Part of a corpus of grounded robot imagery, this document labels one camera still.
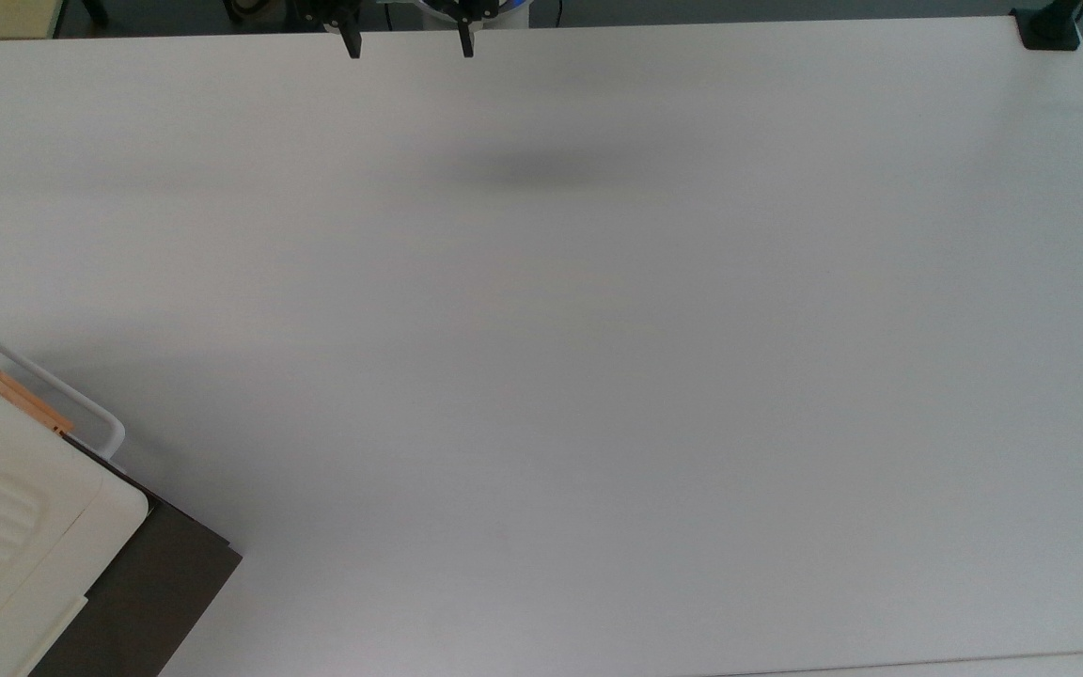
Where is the cream plastic cabinet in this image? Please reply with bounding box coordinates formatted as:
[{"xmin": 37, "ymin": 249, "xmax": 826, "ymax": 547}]
[{"xmin": 0, "ymin": 353, "xmax": 149, "ymax": 677}]

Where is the dark brown drawer box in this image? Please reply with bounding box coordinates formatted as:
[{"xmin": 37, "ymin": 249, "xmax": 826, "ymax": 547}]
[{"xmin": 29, "ymin": 442, "xmax": 243, "ymax": 677}]

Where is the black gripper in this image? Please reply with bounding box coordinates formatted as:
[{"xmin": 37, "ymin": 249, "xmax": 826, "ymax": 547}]
[{"xmin": 295, "ymin": 0, "xmax": 505, "ymax": 60}]

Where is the white drawer handle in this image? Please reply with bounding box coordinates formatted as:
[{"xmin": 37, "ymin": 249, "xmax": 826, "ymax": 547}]
[{"xmin": 0, "ymin": 337, "xmax": 126, "ymax": 460}]

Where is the copper door handle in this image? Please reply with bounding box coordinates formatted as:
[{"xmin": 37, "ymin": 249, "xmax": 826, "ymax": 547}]
[{"xmin": 0, "ymin": 362, "xmax": 74, "ymax": 436}]

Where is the black table clamp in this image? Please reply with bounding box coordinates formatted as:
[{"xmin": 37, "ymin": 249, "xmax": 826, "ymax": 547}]
[{"xmin": 1012, "ymin": 0, "xmax": 1083, "ymax": 52}]

